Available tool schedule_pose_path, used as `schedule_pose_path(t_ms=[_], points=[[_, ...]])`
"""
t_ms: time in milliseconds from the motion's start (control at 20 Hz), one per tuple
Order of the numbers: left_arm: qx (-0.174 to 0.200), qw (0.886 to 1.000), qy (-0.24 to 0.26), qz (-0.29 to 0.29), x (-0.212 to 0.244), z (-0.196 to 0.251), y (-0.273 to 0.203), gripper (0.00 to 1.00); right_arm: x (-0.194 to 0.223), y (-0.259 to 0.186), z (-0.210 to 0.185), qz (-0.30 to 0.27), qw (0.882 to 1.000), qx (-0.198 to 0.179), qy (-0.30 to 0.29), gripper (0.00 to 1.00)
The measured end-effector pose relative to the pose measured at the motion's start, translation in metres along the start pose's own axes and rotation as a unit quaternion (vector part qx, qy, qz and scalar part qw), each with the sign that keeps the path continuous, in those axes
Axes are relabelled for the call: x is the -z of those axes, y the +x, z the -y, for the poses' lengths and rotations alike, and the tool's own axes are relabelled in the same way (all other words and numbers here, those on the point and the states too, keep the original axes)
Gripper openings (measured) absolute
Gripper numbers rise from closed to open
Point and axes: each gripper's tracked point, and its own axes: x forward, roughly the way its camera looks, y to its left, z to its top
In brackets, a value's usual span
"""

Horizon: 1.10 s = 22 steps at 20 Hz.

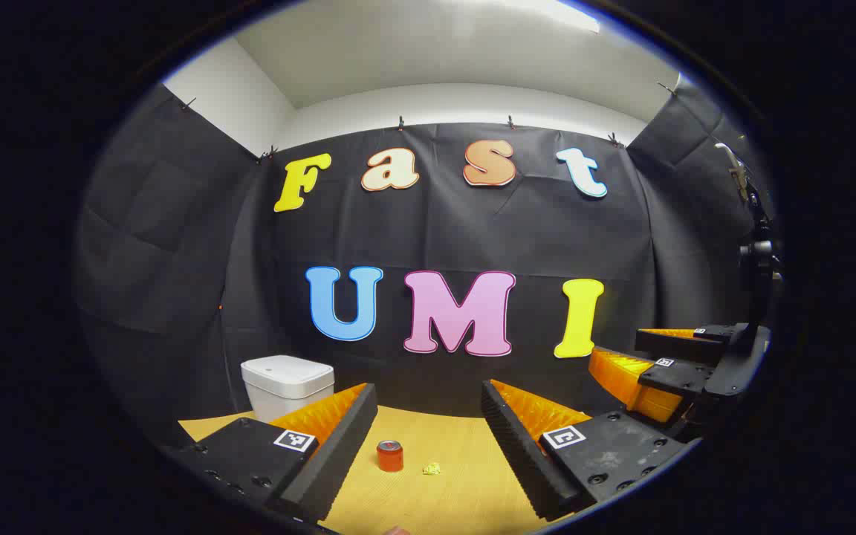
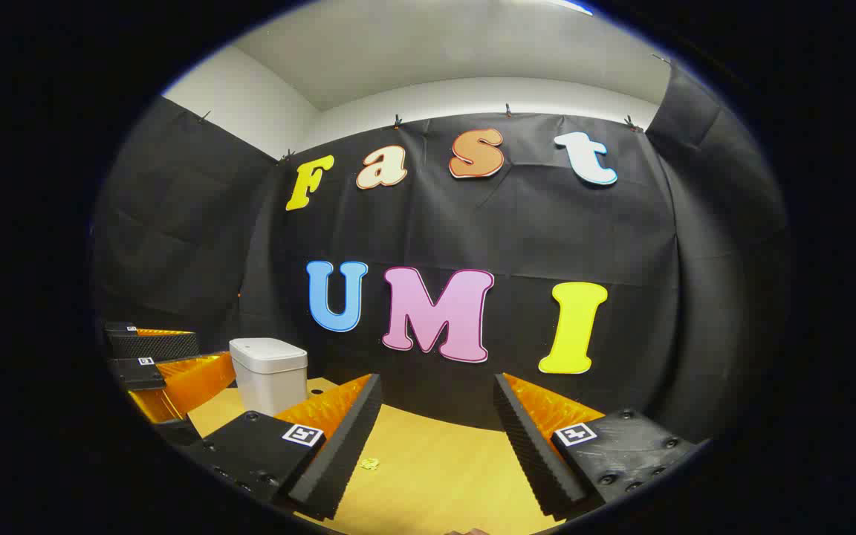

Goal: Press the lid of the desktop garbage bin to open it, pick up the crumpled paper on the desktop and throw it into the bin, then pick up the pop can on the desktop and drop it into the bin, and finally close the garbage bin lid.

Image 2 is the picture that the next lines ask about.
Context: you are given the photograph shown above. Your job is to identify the white desktop garbage bin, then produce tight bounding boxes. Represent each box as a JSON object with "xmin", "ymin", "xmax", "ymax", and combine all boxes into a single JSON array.
[{"xmin": 229, "ymin": 337, "xmax": 309, "ymax": 418}]

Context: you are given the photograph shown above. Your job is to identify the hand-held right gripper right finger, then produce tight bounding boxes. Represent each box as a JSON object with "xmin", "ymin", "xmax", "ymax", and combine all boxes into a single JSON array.
[{"xmin": 493, "ymin": 373, "xmax": 698, "ymax": 521}]

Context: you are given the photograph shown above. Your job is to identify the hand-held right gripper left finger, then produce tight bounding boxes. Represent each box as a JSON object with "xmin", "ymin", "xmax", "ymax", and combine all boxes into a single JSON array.
[{"xmin": 181, "ymin": 374, "xmax": 383, "ymax": 521}]

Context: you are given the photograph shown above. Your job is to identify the black backdrop cloth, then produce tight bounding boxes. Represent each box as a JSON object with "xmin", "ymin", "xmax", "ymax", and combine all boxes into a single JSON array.
[{"xmin": 90, "ymin": 56, "xmax": 793, "ymax": 447}]

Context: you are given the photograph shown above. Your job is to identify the wooden desktop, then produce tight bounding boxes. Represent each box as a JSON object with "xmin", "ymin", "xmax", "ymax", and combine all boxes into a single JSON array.
[{"xmin": 187, "ymin": 377, "xmax": 570, "ymax": 535}]

